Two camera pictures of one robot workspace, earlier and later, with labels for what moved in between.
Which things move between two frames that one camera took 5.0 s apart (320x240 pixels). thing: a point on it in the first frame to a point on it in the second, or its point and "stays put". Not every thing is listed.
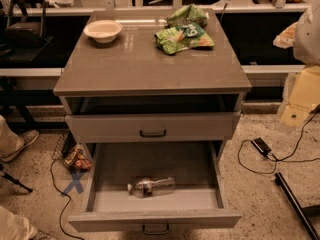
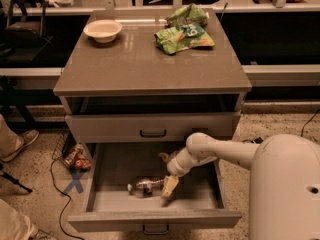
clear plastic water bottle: (146, 186) stays put
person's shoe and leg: (12, 145) stays put
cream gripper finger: (304, 95) to (179, 164)
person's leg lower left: (14, 227) stays put
